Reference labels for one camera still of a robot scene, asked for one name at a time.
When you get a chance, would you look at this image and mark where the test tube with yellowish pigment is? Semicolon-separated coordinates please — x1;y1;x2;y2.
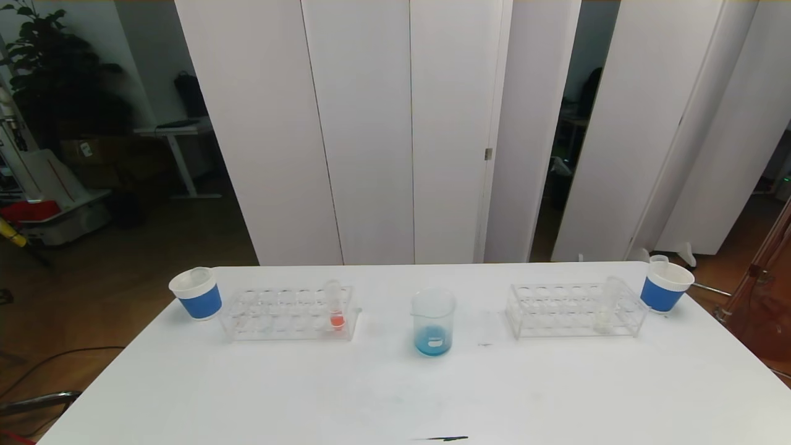
594;276;626;333

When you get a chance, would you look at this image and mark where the blue banded white paper cup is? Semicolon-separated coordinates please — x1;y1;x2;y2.
639;260;695;313
169;267;223;321

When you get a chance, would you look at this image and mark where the black backpack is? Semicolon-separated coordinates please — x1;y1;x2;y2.
174;70;209;118

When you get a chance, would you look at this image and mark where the metal chair frame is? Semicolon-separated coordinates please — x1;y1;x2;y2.
0;388;82;445

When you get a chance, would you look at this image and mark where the clear plastic beaker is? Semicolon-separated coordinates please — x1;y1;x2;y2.
412;288;458;357

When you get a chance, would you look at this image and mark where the clear acrylic test tube rack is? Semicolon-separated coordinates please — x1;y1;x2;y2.
505;282;648;339
219;283;361;342

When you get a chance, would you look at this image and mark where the test tube with red pigment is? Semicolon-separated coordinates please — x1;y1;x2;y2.
323;278;347;331

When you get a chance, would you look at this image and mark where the black bin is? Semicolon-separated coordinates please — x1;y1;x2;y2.
106;189;148;229

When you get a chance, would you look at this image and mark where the red flat object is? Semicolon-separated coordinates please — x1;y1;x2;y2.
0;199;61;226

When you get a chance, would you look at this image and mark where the white folding partition screen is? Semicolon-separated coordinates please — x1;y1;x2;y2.
174;0;583;266
550;0;761;263
655;0;791;255

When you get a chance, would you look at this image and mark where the white standing desk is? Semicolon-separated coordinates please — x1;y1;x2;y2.
135;119;222;200

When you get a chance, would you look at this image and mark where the metal frame stand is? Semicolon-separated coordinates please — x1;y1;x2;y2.
717;198;791;378

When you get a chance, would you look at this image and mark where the brown cardboard box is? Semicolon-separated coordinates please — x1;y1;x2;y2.
59;136;140;166

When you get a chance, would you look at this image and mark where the yellow object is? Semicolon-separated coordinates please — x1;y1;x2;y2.
0;218;28;247

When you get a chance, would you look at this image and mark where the black floor cable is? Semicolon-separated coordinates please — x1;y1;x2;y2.
0;344;126;397

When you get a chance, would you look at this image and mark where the green potted plant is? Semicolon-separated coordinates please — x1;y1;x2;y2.
0;0;132;152

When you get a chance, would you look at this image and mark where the white machine base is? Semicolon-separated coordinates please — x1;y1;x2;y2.
0;93;113;246

